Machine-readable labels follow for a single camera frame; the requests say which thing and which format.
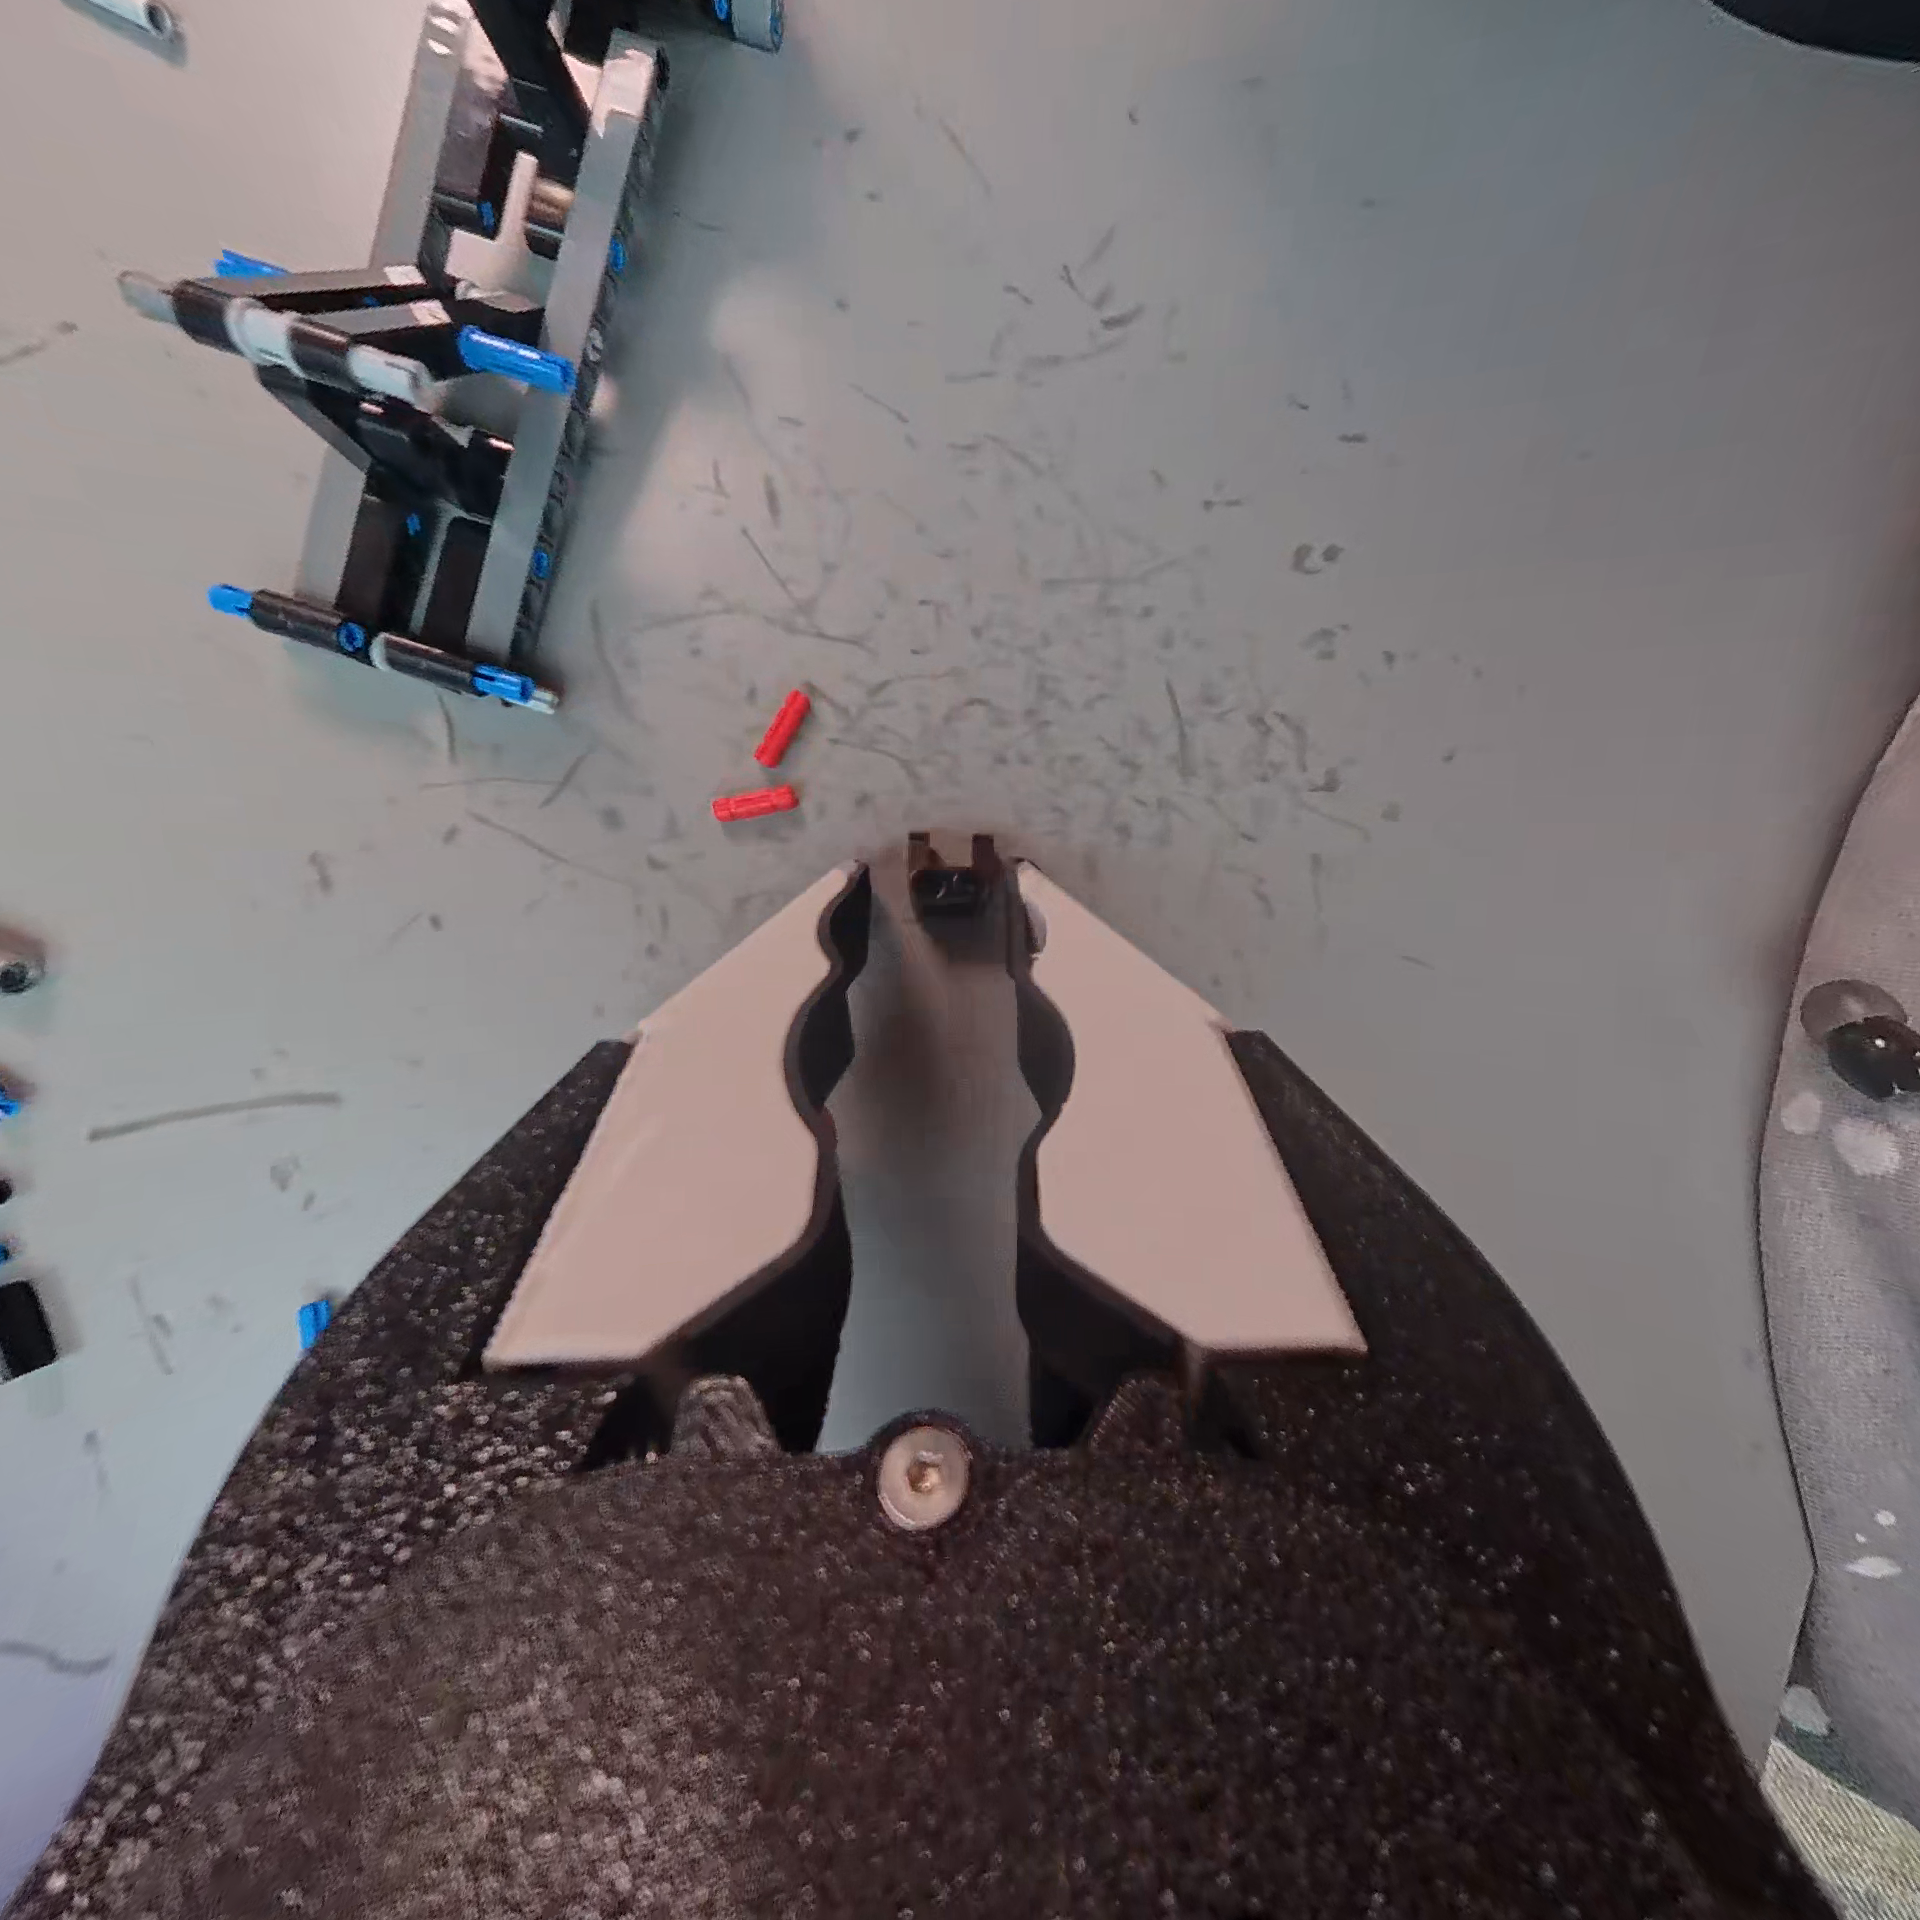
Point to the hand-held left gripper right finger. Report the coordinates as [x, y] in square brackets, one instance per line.
[1186, 1186]

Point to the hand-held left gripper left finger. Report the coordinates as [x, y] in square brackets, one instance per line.
[675, 1201]

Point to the black bracket brick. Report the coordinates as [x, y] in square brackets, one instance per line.
[951, 894]

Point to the short red pin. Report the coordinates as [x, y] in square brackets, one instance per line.
[754, 805]
[780, 730]

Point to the toy brick chassis model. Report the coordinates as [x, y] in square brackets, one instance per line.
[585, 302]

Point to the grey desk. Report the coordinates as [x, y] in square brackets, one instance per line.
[1351, 453]

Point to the person's grey patterned shirt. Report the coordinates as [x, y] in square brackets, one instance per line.
[1858, 1350]

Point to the light grey tube piece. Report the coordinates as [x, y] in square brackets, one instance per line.
[134, 13]

